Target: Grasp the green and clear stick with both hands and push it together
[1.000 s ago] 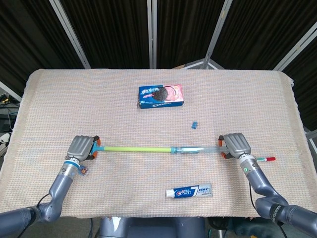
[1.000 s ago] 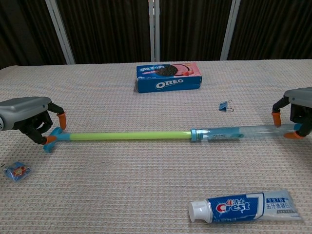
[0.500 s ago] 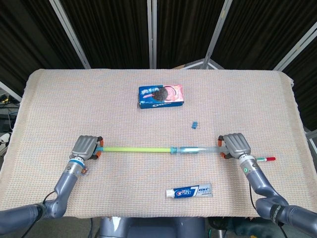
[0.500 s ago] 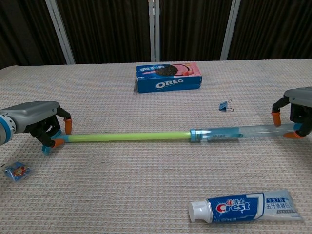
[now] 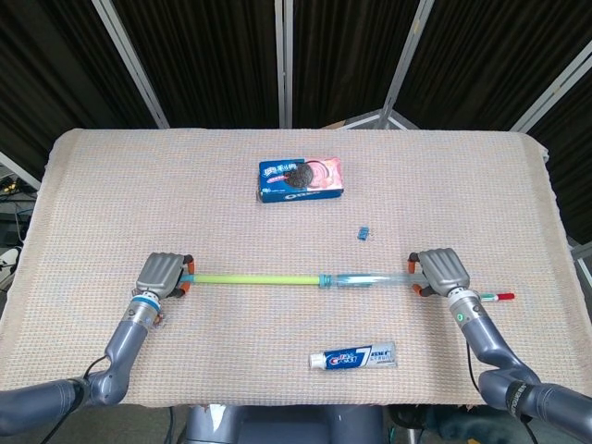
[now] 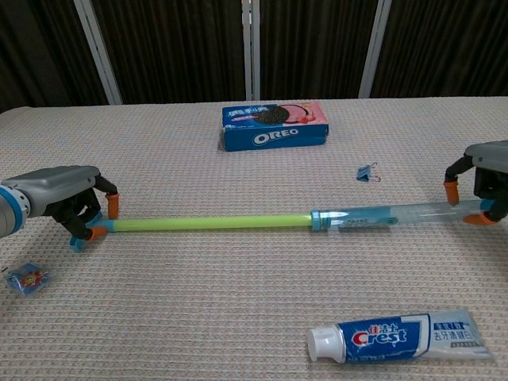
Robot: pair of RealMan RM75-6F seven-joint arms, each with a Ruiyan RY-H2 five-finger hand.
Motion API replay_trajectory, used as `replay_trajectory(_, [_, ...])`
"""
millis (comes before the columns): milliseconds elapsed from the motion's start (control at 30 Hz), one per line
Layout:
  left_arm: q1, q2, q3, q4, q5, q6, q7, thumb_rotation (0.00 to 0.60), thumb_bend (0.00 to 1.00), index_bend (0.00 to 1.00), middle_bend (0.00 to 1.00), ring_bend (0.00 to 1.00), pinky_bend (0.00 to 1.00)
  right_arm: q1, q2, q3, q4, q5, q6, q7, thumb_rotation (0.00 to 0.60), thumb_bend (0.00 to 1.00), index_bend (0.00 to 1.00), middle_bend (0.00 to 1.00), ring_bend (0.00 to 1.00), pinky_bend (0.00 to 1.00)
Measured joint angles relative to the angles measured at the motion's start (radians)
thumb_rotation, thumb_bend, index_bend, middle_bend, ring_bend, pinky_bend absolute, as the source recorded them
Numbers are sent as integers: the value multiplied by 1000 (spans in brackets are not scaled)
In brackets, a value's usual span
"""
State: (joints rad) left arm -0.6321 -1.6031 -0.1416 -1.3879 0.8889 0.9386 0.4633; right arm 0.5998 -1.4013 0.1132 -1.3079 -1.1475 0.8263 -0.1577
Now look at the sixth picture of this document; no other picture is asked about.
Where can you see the small blue candy packet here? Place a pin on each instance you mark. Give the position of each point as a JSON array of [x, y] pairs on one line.
[[27, 279]]

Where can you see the grey divider frame post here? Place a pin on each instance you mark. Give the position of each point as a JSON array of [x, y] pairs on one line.
[[251, 47], [375, 47], [97, 51]]

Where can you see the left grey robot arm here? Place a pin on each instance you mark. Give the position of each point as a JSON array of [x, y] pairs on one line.
[[12, 210]]

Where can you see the clear plastic tube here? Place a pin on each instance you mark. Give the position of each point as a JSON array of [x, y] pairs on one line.
[[397, 216]]

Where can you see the black fabric divider panel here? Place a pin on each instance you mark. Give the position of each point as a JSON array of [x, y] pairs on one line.
[[174, 51], [39, 51], [448, 47], [313, 47]]

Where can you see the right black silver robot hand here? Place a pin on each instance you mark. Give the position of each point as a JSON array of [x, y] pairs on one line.
[[490, 170]]

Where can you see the beige woven tablecloth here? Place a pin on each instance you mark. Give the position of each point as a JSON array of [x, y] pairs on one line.
[[222, 278]]

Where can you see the small blue binder clip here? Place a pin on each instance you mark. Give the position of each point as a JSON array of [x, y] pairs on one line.
[[364, 174]]

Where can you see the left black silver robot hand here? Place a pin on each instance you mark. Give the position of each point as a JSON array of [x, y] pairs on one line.
[[59, 186]]

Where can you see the blue Oreo cookie box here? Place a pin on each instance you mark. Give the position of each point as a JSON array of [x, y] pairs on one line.
[[274, 131]]

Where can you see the Crest toothpaste tube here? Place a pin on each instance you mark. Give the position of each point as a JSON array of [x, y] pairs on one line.
[[397, 337]]

